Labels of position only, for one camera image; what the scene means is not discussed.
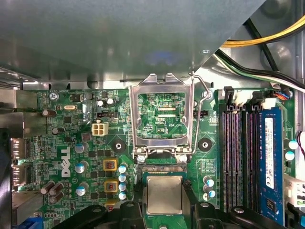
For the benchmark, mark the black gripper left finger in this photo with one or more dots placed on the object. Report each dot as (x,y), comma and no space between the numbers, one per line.
(128,214)

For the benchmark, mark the black PC case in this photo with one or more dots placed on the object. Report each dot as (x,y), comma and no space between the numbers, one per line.
(286,52)

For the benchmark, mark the grey power supply unit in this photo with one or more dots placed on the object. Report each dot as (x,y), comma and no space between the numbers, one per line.
(119,35)

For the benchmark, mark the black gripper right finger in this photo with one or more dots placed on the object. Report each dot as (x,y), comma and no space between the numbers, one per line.
(207,217)

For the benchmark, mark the metal socket cover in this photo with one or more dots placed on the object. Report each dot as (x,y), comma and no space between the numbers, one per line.
(147,87)

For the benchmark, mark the green Dell motherboard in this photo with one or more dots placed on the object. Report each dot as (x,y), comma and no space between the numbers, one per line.
(78,114)

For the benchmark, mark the silver CPU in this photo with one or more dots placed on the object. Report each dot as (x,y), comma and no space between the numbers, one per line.
(164,194)

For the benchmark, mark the blue RAM stick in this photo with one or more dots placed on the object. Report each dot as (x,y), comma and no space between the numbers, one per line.
(271,155)

